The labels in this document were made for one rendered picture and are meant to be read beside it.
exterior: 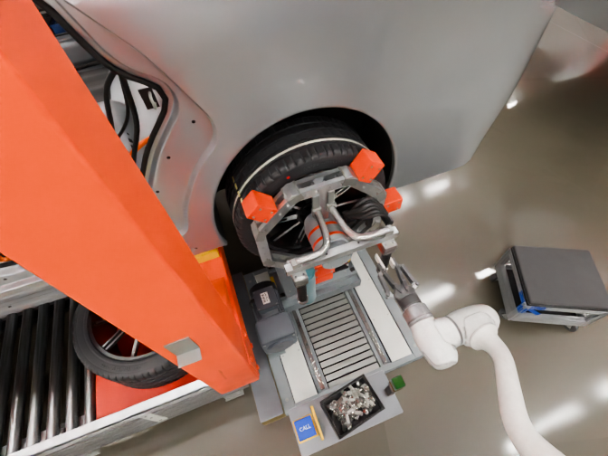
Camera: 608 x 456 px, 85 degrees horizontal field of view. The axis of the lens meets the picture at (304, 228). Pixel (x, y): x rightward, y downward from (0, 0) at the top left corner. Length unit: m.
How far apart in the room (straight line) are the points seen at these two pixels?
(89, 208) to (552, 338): 2.32
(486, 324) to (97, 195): 1.11
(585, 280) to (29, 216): 2.23
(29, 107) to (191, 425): 1.85
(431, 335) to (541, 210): 1.90
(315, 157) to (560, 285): 1.49
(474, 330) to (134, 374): 1.33
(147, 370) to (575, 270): 2.14
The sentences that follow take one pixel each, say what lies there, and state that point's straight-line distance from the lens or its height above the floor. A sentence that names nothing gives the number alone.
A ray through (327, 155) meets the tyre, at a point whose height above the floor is 1.16.
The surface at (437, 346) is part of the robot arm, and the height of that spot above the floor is 0.88.
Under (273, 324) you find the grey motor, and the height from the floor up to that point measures 0.41.
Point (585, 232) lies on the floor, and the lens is 2.97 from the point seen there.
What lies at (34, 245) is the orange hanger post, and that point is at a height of 1.63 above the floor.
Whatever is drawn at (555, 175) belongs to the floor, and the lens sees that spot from 3.24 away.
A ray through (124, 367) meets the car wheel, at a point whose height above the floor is 0.51.
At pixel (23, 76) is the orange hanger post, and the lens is 0.40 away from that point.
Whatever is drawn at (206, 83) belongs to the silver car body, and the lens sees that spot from 0.99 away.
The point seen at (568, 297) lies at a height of 0.34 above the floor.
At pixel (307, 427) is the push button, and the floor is 0.48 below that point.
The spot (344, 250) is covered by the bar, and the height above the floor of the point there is 0.98.
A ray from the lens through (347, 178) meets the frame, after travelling 1.17.
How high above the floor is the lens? 1.97
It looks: 55 degrees down
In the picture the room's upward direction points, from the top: 5 degrees counter-clockwise
